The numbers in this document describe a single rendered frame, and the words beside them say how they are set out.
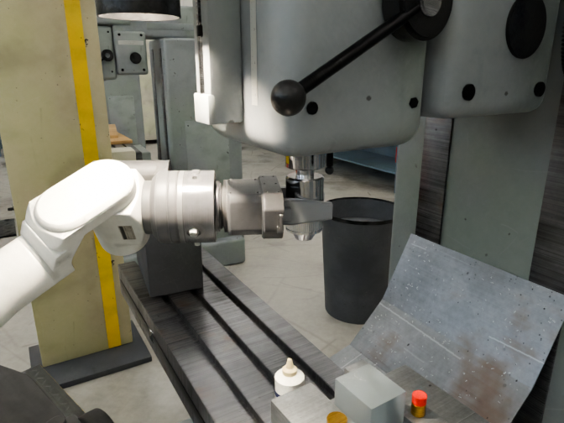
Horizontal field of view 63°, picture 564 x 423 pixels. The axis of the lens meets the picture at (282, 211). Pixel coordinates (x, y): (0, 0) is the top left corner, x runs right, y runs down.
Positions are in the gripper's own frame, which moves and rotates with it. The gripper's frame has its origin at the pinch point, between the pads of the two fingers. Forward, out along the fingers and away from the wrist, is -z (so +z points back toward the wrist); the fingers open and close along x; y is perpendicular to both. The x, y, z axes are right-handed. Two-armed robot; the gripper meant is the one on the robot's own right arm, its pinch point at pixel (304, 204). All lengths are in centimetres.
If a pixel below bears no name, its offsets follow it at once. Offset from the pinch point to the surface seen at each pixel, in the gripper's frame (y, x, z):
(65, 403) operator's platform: 84, 70, 62
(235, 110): -12.1, -6.1, 8.3
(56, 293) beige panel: 85, 146, 92
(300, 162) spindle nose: -5.8, -2.2, 1.0
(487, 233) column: 10.3, 15.1, -33.9
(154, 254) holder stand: 22, 38, 26
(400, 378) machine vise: 24.6, -2.7, -13.7
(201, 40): -18.8, -5.8, 11.6
